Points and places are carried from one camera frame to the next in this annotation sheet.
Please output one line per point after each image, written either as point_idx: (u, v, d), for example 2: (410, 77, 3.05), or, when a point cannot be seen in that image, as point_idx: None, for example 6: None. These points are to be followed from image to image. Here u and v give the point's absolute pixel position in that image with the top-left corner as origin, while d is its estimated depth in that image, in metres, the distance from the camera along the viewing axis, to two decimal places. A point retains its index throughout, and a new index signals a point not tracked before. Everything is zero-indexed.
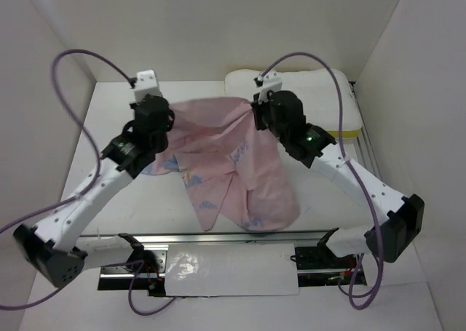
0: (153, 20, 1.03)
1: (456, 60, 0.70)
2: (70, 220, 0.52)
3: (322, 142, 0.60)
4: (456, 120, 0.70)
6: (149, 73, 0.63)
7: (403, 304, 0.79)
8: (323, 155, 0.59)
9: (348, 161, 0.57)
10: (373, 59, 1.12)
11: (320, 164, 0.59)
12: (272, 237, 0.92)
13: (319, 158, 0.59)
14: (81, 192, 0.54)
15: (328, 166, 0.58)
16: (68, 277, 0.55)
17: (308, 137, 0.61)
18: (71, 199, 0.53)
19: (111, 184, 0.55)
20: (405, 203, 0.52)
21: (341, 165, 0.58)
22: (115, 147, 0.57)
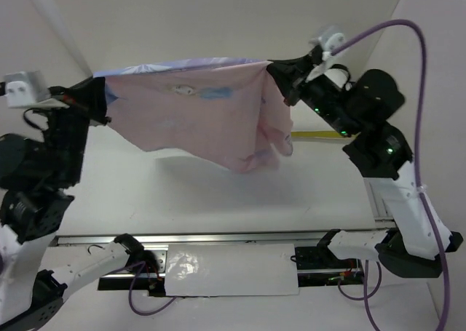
0: (150, 18, 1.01)
1: (458, 62, 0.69)
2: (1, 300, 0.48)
3: (401, 158, 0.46)
4: (458, 123, 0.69)
6: (18, 82, 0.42)
7: (403, 305, 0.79)
8: (400, 177, 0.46)
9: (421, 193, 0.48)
10: (374, 58, 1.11)
11: (391, 185, 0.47)
12: (274, 236, 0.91)
13: (394, 180, 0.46)
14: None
15: (400, 194, 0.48)
16: (47, 314, 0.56)
17: (387, 148, 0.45)
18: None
19: (19, 252, 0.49)
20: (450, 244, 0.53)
21: (411, 194, 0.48)
22: (9, 212, 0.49)
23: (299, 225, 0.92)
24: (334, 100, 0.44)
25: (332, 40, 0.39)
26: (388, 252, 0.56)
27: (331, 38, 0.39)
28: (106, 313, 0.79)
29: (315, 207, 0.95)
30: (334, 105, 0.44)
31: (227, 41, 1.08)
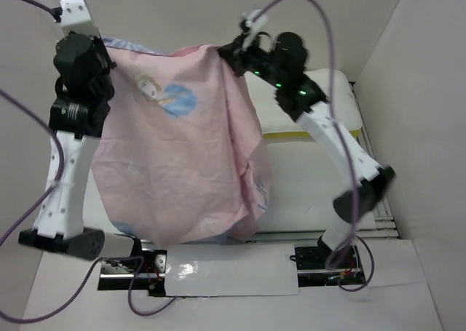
0: (151, 17, 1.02)
1: (456, 60, 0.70)
2: (65, 205, 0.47)
3: (314, 99, 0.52)
4: (456, 121, 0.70)
6: (79, 4, 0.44)
7: (403, 304, 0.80)
8: (312, 111, 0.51)
9: (335, 124, 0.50)
10: (373, 59, 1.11)
11: (308, 121, 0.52)
12: (271, 237, 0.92)
13: (309, 115, 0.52)
14: (57, 177, 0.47)
15: (314, 125, 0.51)
16: (95, 249, 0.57)
17: (302, 91, 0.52)
18: (49, 189, 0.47)
19: (81, 158, 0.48)
20: (379, 172, 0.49)
21: (328, 125, 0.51)
22: (57, 113, 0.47)
23: (300, 225, 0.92)
24: (269, 57, 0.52)
25: (254, 14, 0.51)
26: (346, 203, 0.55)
27: (253, 13, 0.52)
28: (107, 313, 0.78)
29: (316, 207, 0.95)
30: (266, 60, 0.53)
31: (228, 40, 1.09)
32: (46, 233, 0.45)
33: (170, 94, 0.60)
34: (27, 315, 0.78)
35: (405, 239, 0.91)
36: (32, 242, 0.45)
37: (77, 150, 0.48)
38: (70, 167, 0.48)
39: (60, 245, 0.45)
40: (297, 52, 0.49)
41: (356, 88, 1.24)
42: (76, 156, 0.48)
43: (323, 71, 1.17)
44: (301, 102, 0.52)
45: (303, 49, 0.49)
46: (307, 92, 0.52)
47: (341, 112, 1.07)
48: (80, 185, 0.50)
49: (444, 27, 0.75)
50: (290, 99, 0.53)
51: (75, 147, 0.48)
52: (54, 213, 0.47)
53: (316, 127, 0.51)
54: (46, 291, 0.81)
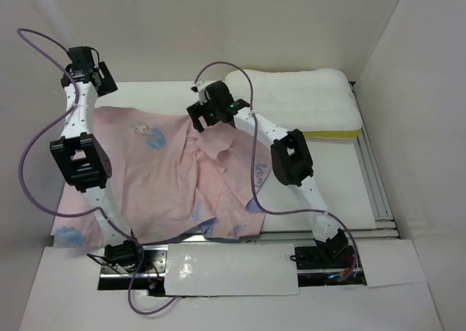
0: (151, 18, 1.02)
1: (456, 60, 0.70)
2: (84, 117, 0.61)
3: (240, 107, 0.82)
4: (456, 121, 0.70)
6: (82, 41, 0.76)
7: (403, 304, 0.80)
8: (239, 113, 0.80)
9: (254, 114, 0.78)
10: (373, 60, 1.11)
11: (239, 121, 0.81)
12: (271, 236, 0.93)
13: (237, 116, 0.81)
14: (76, 101, 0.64)
15: (242, 120, 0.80)
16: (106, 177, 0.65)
17: (231, 105, 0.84)
18: (71, 109, 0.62)
19: (89, 92, 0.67)
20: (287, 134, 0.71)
21: (249, 117, 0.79)
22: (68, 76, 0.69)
23: (301, 225, 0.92)
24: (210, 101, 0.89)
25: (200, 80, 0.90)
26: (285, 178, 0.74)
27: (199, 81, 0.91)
28: (107, 314, 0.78)
29: None
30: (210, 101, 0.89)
31: (228, 41, 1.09)
32: (73, 136, 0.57)
33: (155, 133, 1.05)
34: (28, 316, 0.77)
35: (405, 239, 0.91)
36: (62, 145, 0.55)
37: (87, 87, 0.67)
38: (84, 97, 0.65)
39: (87, 140, 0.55)
40: (222, 90, 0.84)
41: (356, 88, 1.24)
42: (87, 91, 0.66)
43: (322, 71, 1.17)
44: (233, 111, 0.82)
45: (223, 86, 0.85)
46: (234, 104, 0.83)
47: (341, 112, 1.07)
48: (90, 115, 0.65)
49: (443, 27, 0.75)
50: (227, 114, 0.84)
51: (86, 88, 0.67)
52: (76, 125, 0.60)
53: (243, 121, 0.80)
54: (46, 291, 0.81)
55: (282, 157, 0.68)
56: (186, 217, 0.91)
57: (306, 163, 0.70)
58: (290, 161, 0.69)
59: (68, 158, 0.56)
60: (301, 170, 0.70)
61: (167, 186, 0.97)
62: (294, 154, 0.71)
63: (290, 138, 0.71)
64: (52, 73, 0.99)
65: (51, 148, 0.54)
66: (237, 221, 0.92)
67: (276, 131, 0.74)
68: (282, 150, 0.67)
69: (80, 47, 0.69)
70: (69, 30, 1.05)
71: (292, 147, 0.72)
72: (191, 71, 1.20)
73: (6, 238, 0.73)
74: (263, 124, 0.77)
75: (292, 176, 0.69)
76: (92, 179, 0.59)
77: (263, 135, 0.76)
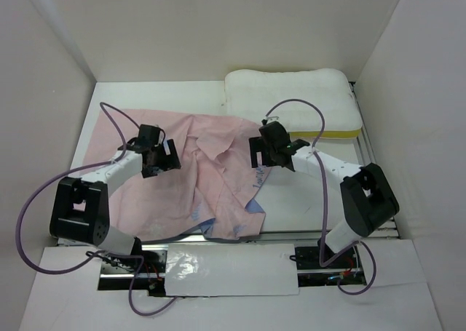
0: (151, 19, 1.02)
1: (456, 61, 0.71)
2: (109, 172, 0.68)
3: (298, 145, 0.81)
4: (456, 121, 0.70)
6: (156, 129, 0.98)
7: (403, 304, 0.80)
8: (297, 152, 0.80)
9: (315, 152, 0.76)
10: (373, 60, 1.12)
11: (298, 159, 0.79)
12: (272, 236, 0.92)
13: (294, 155, 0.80)
14: (116, 158, 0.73)
15: (301, 158, 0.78)
16: (100, 235, 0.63)
17: (288, 145, 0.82)
18: (108, 163, 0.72)
19: (132, 161, 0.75)
20: (362, 171, 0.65)
21: (310, 156, 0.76)
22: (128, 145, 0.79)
23: (301, 225, 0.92)
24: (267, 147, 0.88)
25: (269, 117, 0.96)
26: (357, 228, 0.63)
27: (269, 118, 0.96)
28: (107, 314, 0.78)
29: (316, 208, 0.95)
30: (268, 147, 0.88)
31: (228, 41, 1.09)
32: (89, 181, 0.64)
33: None
34: (28, 316, 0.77)
35: (405, 238, 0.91)
36: (70, 183, 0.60)
37: (133, 156, 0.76)
38: (126, 160, 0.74)
39: (96, 188, 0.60)
40: (279, 133, 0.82)
41: (356, 88, 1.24)
42: (131, 157, 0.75)
43: (322, 70, 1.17)
44: (291, 151, 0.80)
45: (280, 127, 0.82)
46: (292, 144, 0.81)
47: (340, 113, 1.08)
48: (121, 175, 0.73)
49: (444, 28, 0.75)
50: (283, 155, 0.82)
51: (132, 155, 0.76)
52: (100, 174, 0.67)
53: (303, 160, 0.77)
54: (46, 292, 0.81)
55: (357, 198, 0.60)
56: (186, 217, 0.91)
57: (388, 206, 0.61)
58: (369, 205, 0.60)
59: (68, 199, 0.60)
60: (382, 214, 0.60)
61: (169, 185, 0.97)
62: (370, 195, 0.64)
63: (365, 174, 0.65)
64: (52, 73, 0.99)
65: (60, 181, 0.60)
66: (238, 220, 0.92)
67: (345, 167, 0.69)
68: (355, 190, 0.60)
69: (149, 127, 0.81)
70: (70, 31, 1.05)
71: (368, 187, 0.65)
72: (191, 72, 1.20)
73: (6, 238, 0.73)
74: (329, 163, 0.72)
75: (372, 222, 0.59)
76: (73, 232, 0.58)
77: (329, 172, 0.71)
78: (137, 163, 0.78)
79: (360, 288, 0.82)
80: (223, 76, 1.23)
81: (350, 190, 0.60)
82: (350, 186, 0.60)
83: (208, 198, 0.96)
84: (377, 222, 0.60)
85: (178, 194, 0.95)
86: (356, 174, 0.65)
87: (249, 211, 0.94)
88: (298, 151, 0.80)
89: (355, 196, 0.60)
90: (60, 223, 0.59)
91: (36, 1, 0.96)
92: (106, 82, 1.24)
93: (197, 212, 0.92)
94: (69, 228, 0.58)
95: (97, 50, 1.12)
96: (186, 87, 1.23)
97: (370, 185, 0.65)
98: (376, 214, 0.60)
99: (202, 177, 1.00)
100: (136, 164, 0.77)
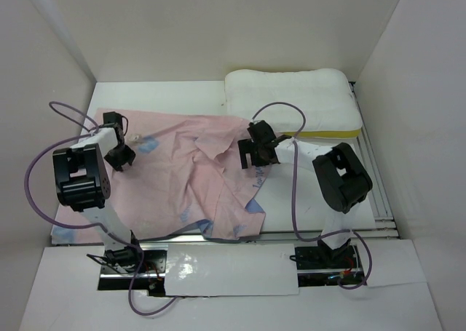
0: (151, 19, 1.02)
1: (457, 60, 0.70)
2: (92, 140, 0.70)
3: (282, 138, 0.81)
4: (457, 121, 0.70)
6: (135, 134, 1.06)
7: (403, 304, 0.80)
8: (279, 143, 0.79)
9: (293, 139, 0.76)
10: (373, 60, 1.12)
11: (282, 151, 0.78)
12: (272, 236, 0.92)
13: (277, 146, 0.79)
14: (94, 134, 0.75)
15: (283, 149, 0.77)
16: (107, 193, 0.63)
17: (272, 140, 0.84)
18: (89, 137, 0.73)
19: (110, 134, 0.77)
20: (333, 150, 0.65)
21: (290, 145, 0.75)
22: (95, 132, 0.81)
23: (301, 225, 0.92)
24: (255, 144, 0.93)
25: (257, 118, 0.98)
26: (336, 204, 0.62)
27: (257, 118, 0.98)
28: (107, 314, 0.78)
29: (315, 207, 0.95)
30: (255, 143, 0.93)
31: (228, 41, 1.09)
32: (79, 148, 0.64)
33: (145, 140, 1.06)
34: (28, 316, 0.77)
35: (405, 238, 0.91)
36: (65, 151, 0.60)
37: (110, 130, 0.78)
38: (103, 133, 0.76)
39: (89, 148, 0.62)
40: (264, 129, 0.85)
41: (356, 88, 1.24)
42: (108, 130, 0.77)
43: (322, 71, 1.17)
44: (274, 144, 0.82)
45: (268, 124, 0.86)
46: (277, 138, 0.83)
47: (340, 112, 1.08)
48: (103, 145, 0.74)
49: (444, 28, 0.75)
50: (269, 150, 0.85)
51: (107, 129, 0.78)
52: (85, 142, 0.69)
53: (284, 150, 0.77)
54: (46, 291, 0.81)
55: (329, 174, 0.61)
56: (175, 219, 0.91)
57: (361, 181, 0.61)
58: (341, 180, 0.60)
59: (66, 165, 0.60)
60: (354, 188, 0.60)
61: (164, 187, 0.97)
62: (346, 174, 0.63)
63: (338, 154, 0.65)
64: (52, 72, 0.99)
65: (53, 154, 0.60)
66: (238, 220, 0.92)
67: (319, 149, 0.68)
68: (326, 166, 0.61)
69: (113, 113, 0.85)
70: (70, 31, 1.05)
71: (343, 166, 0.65)
72: (191, 71, 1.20)
73: (7, 238, 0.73)
74: (304, 147, 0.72)
75: (346, 196, 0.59)
76: (83, 192, 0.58)
77: (306, 156, 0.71)
78: (111, 141, 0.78)
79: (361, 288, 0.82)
80: (223, 76, 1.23)
81: (322, 166, 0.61)
82: (320, 163, 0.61)
83: (207, 197, 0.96)
84: (352, 196, 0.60)
85: (171, 196, 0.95)
86: (328, 153, 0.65)
87: (248, 210, 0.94)
88: (282, 143, 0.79)
89: (331, 171, 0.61)
90: (66, 188, 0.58)
91: (35, 0, 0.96)
92: (106, 82, 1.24)
93: (186, 214, 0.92)
94: (76, 190, 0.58)
95: (97, 50, 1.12)
96: (186, 87, 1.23)
97: (344, 165, 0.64)
98: (350, 190, 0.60)
99: (196, 179, 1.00)
100: (111, 140, 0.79)
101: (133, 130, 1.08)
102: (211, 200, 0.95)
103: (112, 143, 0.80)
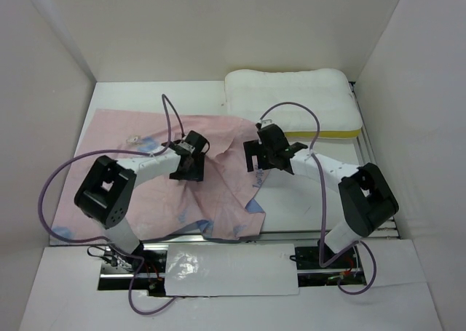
0: (151, 19, 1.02)
1: (457, 60, 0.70)
2: (144, 164, 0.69)
3: (295, 149, 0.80)
4: (457, 121, 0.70)
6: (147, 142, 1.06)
7: (403, 303, 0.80)
8: (295, 156, 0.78)
9: (312, 153, 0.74)
10: (373, 60, 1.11)
11: (298, 163, 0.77)
12: (272, 236, 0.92)
13: (294, 158, 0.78)
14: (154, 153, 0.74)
15: (300, 161, 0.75)
16: (114, 219, 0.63)
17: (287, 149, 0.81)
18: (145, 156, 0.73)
19: (170, 160, 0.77)
20: (360, 171, 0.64)
21: (308, 158, 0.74)
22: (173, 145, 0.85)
23: (301, 225, 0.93)
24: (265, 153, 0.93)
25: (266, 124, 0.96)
26: (358, 228, 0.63)
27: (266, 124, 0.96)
28: (107, 314, 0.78)
29: (316, 207, 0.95)
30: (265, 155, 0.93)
31: (228, 41, 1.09)
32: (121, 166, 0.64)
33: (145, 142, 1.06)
34: (28, 316, 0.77)
35: (405, 239, 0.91)
36: (106, 163, 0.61)
37: (172, 156, 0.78)
38: (164, 157, 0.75)
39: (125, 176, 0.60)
40: (277, 134, 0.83)
41: (356, 88, 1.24)
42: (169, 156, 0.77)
43: (323, 71, 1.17)
44: (289, 154, 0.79)
45: (279, 130, 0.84)
46: (290, 147, 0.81)
47: (340, 112, 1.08)
48: (154, 169, 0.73)
49: (445, 28, 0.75)
50: (282, 158, 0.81)
51: (171, 155, 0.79)
52: (135, 163, 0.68)
53: (301, 163, 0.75)
54: (46, 291, 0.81)
55: (357, 199, 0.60)
56: (174, 220, 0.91)
57: (387, 204, 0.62)
58: (367, 203, 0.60)
59: (99, 176, 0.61)
60: (381, 213, 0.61)
61: (164, 188, 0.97)
62: (370, 195, 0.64)
63: (362, 174, 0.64)
64: (52, 72, 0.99)
65: (98, 159, 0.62)
66: (238, 218, 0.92)
67: (342, 168, 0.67)
68: (354, 190, 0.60)
69: (198, 134, 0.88)
70: (70, 31, 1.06)
71: (368, 187, 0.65)
72: (191, 71, 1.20)
73: (7, 237, 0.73)
74: (326, 164, 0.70)
75: (372, 222, 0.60)
76: (92, 208, 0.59)
77: (327, 174, 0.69)
78: (168, 166, 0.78)
79: (361, 288, 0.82)
80: (222, 76, 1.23)
81: (349, 190, 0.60)
82: (348, 187, 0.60)
83: (207, 198, 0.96)
84: (378, 221, 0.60)
85: (172, 196, 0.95)
86: (354, 174, 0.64)
87: (248, 209, 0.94)
88: (296, 154, 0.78)
89: (358, 193, 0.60)
90: (80, 196, 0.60)
91: None
92: (106, 82, 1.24)
93: (184, 214, 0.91)
94: (88, 204, 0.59)
95: (97, 50, 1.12)
96: (186, 87, 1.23)
97: (369, 185, 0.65)
98: (375, 214, 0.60)
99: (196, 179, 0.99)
100: (169, 167, 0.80)
101: (133, 131, 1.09)
102: (212, 200, 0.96)
103: (168, 169, 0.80)
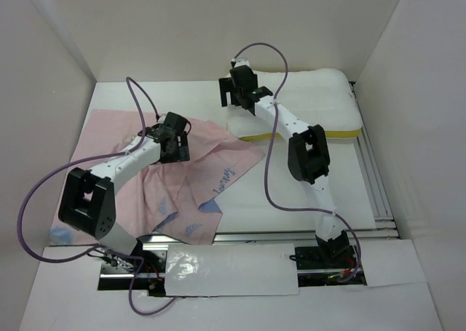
0: (151, 19, 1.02)
1: (456, 60, 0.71)
2: (121, 166, 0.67)
3: (262, 94, 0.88)
4: (456, 121, 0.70)
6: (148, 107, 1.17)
7: (402, 302, 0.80)
8: (261, 101, 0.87)
9: (275, 104, 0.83)
10: (373, 60, 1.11)
11: (260, 108, 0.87)
12: (225, 236, 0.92)
13: (258, 103, 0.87)
14: (129, 150, 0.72)
15: (263, 109, 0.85)
16: (105, 228, 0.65)
17: (253, 92, 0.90)
18: (121, 154, 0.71)
19: (148, 150, 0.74)
20: (309, 130, 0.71)
21: (270, 107, 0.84)
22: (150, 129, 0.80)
23: (300, 225, 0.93)
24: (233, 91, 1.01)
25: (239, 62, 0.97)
26: (298, 174, 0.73)
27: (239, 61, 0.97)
28: (107, 314, 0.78)
29: None
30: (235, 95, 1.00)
31: (228, 41, 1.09)
32: (97, 176, 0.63)
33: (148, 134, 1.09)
34: (28, 316, 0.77)
35: (405, 239, 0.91)
36: (79, 177, 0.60)
37: (148, 145, 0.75)
38: (141, 151, 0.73)
39: (101, 187, 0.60)
40: (247, 75, 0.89)
41: (356, 88, 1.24)
42: (146, 147, 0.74)
43: (322, 71, 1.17)
44: (254, 97, 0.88)
45: (251, 70, 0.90)
46: (257, 90, 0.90)
47: (339, 112, 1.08)
48: (133, 167, 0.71)
49: (444, 28, 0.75)
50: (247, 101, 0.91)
51: (148, 146, 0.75)
52: (111, 167, 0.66)
53: (264, 110, 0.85)
54: (46, 291, 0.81)
55: (298, 153, 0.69)
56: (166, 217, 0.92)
57: (322, 159, 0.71)
58: (306, 156, 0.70)
59: (76, 191, 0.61)
60: (317, 166, 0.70)
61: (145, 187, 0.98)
62: (312, 150, 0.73)
63: (310, 133, 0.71)
64: (52, 72, 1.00)
65: (70, 173, 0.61)
66: (193, 220, 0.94)
67: (296, 124, 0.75)
68: (299, 145, 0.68)
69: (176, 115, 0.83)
70: (70, 31, 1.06)
71: (311, 142, 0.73)
72: (191, 72, 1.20)
73: (8, 237, 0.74)
74: (285, 116, 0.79)
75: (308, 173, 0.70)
76: (80, 221, 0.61)
77: (283, 126, 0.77)
78: (150, 157, 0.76)
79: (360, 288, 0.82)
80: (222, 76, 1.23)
81: (294, 145, 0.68)
82: (295, 143, 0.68)
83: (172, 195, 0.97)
84: (312, 169, 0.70)
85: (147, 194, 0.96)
86: (303, 132, 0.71)
87: (204, 210, 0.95)
88: (261, 99, 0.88)
89: (301, 148, 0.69)
90: (65, 211, 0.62)
91: (35, 0, 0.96)
92: (106, 82, 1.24)
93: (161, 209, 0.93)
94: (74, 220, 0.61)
95: (97, 50, 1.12)
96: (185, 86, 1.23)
97: (313, 142, 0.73)
98: (311, 164, 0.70)
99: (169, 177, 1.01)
100: (151, 156, 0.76)
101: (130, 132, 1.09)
102: (174, 200, 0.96)
103: (151, 160, 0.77)
